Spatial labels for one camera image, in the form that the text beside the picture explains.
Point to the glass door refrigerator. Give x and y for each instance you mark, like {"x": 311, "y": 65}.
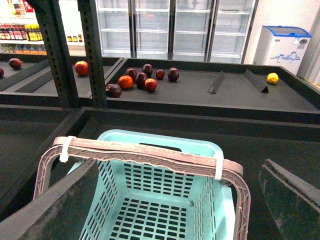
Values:
{"x": 183, "y": 30}

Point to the dark perforated shelf post right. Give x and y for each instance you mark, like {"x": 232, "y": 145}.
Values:
{"x": 91, "y": 34}

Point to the red apple left bin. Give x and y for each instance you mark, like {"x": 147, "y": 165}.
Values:
{"x": 81, "y": 68}

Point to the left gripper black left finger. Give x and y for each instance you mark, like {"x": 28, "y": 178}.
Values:
{"x": 60, "y": 213}

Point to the black flat divider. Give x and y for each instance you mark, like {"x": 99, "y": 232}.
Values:
{"x": 216, "y": 83}

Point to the dark perforated shelf post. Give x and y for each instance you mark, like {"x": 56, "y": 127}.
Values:
{"x": 49, "y": 19}
{"x": 91, "y": 34}

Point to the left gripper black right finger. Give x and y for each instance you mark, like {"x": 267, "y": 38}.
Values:
{"x": 293, "y": 203}

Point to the dark red apple back left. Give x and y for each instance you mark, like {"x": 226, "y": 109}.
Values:
{"x": 132, "y": 73}

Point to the dark red apple front left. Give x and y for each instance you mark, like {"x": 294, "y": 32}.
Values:
{"x": 113, "y": 90}

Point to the light blue plastic basket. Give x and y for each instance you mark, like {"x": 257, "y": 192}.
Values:
{"x": 134, "y": 201}

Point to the black produce bin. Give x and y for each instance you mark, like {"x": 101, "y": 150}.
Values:
{"x": 33, "y": 84}
{"x": 27, "y": 132}
{"x": 290, "y": 100}

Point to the black lower produce bin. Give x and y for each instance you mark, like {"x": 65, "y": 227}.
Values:
{"x": 27, "y": 132}

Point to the dark red apple centre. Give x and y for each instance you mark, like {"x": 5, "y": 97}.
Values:
{"x": 140, "y": 80}

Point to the yellow lemon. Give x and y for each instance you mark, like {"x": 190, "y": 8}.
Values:
{"x": 272, "y": 78}

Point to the shelf with sauce bottles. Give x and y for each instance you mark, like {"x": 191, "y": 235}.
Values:
{"x": 20, "y": 32}

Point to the small dark red apple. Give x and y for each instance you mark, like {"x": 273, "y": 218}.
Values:
{"x": 160, "y": 74}

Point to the black triangular divider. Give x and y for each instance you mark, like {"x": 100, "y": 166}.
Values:
{"x": 256, "y": 82}

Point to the black left produce bin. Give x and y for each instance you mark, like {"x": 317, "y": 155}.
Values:
{"x": 33, "y": 84}

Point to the dark perforated shelf post left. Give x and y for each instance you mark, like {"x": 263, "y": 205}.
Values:
{"x": 49, "y": 19}

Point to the dark fruit left edge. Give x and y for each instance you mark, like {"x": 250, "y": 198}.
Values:
{"x": 1, "y": 72}

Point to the dark red apple right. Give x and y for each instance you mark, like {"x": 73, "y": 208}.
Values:
{"x": 173, "y": 74}

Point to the white zip tie left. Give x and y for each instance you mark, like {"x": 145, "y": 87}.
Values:
{"x": 64, "y": 156}

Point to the orange fruit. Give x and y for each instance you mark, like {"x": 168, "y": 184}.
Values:
{"x": 125, "y": 82}

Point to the white chest freezer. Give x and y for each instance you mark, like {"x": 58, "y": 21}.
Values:
{"x": 283, "y": 46}

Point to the black upper produce bin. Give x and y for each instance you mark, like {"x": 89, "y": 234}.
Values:
{"x": 290, "y": 100}

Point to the dark fruit far left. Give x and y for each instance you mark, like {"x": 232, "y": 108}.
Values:
{"x": 15, "y": 63}

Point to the red apple in cluster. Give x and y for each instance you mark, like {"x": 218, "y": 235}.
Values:
{"x": 150, "y": 84}

